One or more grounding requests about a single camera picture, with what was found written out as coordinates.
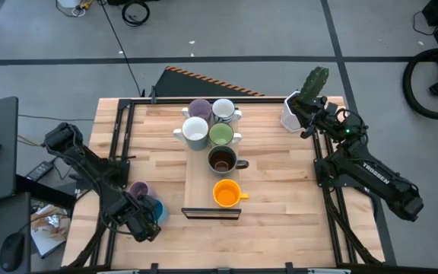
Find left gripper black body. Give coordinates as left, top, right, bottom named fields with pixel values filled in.
left=106, top=193, right=162, bottom=244

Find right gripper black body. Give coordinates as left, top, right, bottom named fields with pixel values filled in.
left=303, top=99, right=344, bottom=135

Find bright blue mug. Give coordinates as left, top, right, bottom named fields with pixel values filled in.
left=151, top=197, right=167, bottom=225

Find orange mug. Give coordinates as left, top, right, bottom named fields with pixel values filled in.
left=211, top=178, right=251, bottom=209

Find white patterned mug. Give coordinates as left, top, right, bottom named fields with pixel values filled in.
left=211, top=97, right=244, bottom=125

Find dark glazed mug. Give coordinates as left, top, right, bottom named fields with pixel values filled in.
left=206, top=145, right=251, bottom=177

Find teal mug white inside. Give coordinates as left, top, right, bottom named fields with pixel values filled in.
left=172, top=116, right=211, bottom=152

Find green mug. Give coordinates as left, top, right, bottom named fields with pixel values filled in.
left=208, top=122, right=243, bottom=149

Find purple mug white handle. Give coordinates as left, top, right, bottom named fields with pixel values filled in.
left=181, top=97, right=214, bottom=123

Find cactus in white pot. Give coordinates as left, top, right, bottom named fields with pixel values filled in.
left=280, top=65, right=331, bottom=134

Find silver metal bar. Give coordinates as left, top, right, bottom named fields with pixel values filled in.
left=306, top=268, right=353, bottom=274
left=97, top=268, right=141, bottom=274

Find crumpled silver foil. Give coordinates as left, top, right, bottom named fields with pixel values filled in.
left=44, top=212, right=64, bottom=230

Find box with white paper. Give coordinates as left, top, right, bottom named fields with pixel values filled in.
left=29, top=202, right=72, bottom=260

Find orange vacuum cleaner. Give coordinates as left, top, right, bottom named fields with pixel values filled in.
left=401, top=46, right=438, bottom=121

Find black power brick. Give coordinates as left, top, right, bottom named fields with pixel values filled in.
left=24, top=160, right=56, bottom=183

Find black ramp orange stripes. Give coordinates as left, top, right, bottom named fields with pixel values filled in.
left=153, top=65, right=267, bottom=99

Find black computer mouse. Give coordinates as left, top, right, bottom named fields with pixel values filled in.
left=0, top=232, right=26, bottom=273

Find white trash bin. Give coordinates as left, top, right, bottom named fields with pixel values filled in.
left=56, top=0, right=82, bottom=10

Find black aluminium rig frame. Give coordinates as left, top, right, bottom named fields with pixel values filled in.
left=65, top=96, right=388, bottom=274

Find long black floor cable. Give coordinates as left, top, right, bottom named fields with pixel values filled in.
left=97, top=0, right=144, bottom=97

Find coiled black cable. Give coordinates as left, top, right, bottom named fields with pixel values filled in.
left=120, top=0, right=152, bottom=28

